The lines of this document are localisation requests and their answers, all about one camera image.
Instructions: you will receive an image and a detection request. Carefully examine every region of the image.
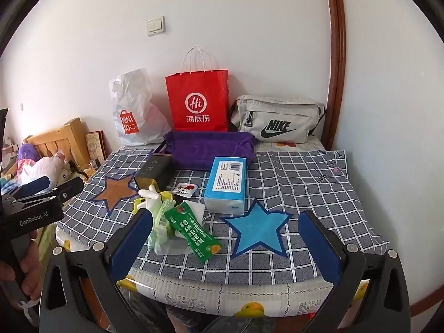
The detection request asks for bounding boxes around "white Miniso plastic bag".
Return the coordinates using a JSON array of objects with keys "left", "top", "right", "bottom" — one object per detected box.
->
[{"left": 109, "top": 68, "right": 171, "bottom": 146}]

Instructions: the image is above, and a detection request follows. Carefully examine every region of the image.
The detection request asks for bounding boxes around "black and gold box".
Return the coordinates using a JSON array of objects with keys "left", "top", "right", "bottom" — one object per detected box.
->
[{"left": 135, "top": 153, "right": 175, "bottom": 192}]

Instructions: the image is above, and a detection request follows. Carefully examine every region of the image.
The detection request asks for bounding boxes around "small red white sachet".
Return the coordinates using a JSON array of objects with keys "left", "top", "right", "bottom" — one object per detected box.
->
[{"left": 171, "top": 183, "right": 198, "bottom": 198}]

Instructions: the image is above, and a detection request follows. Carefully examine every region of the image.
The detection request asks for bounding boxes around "purple plush toy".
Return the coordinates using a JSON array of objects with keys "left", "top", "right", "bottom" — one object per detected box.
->
[{"left": 18, "top": 143, "right": 41, "bottom": 162}]

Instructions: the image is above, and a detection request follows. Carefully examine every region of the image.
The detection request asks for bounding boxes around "grey Nike waist bag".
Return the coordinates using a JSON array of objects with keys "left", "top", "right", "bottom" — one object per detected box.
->
[{"left": 229, "top": 95, "right": 326, "bottom": 143}]

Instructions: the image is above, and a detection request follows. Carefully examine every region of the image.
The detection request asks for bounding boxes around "blue tissue pack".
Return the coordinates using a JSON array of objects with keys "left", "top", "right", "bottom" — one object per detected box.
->
[{"left": 204, "top": 157, "right": 247, "bottom": 215}]

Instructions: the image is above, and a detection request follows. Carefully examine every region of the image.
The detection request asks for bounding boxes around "green tissue packet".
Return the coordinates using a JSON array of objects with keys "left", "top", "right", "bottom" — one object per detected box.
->
[{"left": 148, "top": 198, "right": 176, "bottom": 248}]

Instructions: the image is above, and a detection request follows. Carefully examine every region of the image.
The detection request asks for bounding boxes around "brown door frame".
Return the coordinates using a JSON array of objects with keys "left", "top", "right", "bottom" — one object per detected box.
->
[{"left": 321, "top": 0, "right": 346, "bottom": 150}]

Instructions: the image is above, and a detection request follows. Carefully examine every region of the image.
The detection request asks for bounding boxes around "white glove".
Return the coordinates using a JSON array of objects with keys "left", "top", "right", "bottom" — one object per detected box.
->
[{"left": 136, "top": 184, "right": 163, "bottom": 221}]

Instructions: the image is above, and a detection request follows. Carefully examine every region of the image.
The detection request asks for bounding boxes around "framed picture book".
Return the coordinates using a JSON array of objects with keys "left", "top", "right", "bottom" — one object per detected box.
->
[{"left": 85, "top": 131, "right": 107, "bottom": 165}]

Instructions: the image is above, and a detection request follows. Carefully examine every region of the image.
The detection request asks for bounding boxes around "green snack packet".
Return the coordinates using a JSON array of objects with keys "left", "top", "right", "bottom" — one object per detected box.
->
[{"left": 165, "top": 201, "right": 221, "bottom": 262}]

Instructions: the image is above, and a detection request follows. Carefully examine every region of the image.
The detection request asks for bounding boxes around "person's left hand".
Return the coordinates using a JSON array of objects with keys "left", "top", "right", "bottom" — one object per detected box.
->
[{"left": 20, "top": 231, "right": 42, "bottom": 301}]

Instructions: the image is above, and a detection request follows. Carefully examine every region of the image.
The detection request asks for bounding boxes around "purple towel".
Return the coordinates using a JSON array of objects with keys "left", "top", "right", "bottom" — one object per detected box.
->
[{"left": 164, "top": 132, "right": 257, "bottom": 171}]

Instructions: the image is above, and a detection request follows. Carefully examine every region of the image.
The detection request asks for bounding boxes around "red Haidilao paper bag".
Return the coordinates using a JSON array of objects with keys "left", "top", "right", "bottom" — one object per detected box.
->
[{"left": 165, "top": 67, "right": 229, "bottom": 132}]

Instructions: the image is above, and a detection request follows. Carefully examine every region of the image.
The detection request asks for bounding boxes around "wall light switch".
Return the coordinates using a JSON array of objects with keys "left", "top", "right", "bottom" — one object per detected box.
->
[{"left": 146, "top": 16, "right": 165, "bottom": 36}]

